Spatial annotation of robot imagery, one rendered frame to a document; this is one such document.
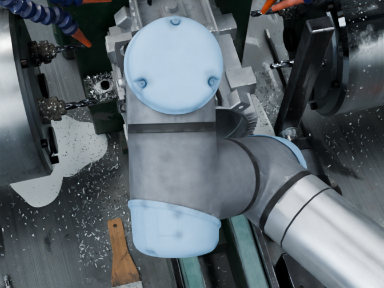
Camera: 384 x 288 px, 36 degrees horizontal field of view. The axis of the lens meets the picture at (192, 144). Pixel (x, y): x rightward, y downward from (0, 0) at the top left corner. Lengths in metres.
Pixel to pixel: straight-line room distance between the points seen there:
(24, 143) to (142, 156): 0.34
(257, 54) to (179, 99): 0.78
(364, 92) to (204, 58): 0.47
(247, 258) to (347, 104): 0.27
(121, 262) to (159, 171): 0.55
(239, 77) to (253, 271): 0.28
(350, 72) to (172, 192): 0.44
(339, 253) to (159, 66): 0.23
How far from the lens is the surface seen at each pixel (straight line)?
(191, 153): 0.47
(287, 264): 0.96
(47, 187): 1.08
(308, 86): 0.78
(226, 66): 0.87
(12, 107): 0.77
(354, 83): 0.86
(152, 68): 0.45
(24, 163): 0.82
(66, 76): 1.19
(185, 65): 0.45
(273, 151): 0.58
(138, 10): 0.82
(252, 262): 0.90
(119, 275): 1.00
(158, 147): 0.47
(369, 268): 0.53
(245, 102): 0.81
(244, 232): 0.91
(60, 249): 1.04
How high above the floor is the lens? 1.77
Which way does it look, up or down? 62 degrees down
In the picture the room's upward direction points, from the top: 3 degrees clockwise
